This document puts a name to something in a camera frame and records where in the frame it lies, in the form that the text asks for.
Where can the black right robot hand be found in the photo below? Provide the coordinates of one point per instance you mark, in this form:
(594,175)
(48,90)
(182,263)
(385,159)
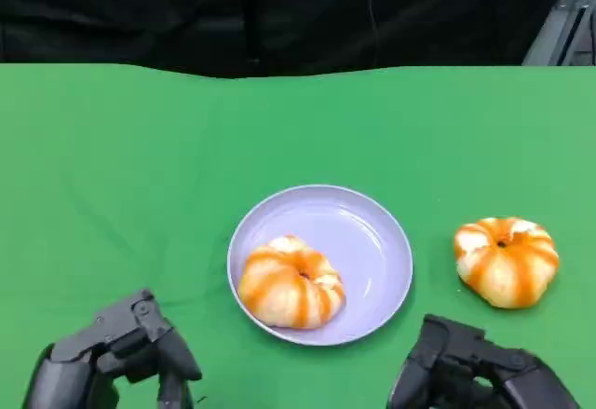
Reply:
(521,381)

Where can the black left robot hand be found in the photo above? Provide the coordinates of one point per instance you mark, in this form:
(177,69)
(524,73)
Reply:
(65,372)

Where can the orange white toy bread roll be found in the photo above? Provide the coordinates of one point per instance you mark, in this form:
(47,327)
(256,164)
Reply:
(505,264)
(291,283)

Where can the green table cloth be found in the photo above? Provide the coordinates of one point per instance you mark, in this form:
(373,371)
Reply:
(139,171)

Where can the lilac plate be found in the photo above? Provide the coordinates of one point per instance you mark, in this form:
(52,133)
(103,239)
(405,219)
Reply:
(349,227)

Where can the black backdrop curtain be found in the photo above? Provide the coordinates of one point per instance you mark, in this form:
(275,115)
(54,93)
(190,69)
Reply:
(186,8)

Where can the grey metal frame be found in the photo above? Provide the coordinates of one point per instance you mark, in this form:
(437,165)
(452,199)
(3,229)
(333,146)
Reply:
(565,17)

